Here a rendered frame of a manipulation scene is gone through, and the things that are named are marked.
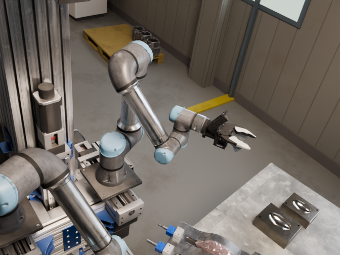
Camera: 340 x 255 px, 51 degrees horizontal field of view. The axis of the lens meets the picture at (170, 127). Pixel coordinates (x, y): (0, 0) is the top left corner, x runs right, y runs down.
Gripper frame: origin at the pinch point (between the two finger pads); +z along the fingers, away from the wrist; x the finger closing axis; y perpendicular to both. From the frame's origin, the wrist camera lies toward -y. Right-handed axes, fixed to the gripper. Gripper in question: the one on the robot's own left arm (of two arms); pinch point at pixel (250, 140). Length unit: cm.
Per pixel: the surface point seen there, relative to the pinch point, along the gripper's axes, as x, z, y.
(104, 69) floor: -195, -218, 174
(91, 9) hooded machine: -307, -320, 173
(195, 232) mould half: 16, -9, 59
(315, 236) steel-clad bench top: -21, 47, 69
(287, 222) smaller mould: -16, 30, 62
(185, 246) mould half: 25, -10, 57
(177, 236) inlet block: 23, -16, 55
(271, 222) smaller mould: -11, 23, 61
